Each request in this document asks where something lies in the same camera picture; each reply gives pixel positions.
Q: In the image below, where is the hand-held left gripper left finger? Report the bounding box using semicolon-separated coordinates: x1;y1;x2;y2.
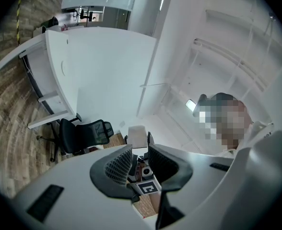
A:
89;144;141;204

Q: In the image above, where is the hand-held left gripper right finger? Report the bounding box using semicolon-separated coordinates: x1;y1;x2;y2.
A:
147;143;194;230

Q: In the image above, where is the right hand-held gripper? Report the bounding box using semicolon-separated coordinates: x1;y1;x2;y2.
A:
124;131;163;196

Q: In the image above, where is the white box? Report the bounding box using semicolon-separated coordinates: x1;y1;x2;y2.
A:
128;126;148;149

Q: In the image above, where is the clear glass bowl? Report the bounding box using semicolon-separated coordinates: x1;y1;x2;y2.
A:
60;60;68;77

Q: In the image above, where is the person's right forearm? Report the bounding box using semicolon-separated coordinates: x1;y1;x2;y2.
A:
149;192;162;213

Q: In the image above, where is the black mesh office chair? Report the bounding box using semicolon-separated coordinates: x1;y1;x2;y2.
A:
50;113;115;162
79;8;94;22

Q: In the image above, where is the person's head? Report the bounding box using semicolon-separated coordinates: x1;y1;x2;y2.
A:
198;92;252;151

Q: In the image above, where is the person's white shirt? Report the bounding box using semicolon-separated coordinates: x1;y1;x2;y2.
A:
217;120;274;158

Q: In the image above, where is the black bag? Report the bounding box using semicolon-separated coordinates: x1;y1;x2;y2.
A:
41;16;59;34

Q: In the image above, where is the yellow black hazard tape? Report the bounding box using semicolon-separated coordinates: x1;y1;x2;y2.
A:
15;0;22;46

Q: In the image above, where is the black head-mounted camera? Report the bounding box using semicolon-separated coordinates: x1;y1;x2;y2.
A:
192;94;208;117

